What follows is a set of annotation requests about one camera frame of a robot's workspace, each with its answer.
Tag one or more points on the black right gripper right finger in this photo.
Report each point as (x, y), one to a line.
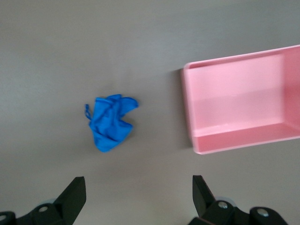
(204, 201)

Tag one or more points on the table cover sheet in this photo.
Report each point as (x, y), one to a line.
(70, 47)

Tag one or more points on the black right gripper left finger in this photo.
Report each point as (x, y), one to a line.
(68, 204)

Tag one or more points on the pink plastic bin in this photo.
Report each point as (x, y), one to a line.
(234, 93)

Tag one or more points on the blue cloth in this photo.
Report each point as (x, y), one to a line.
(110, 122)

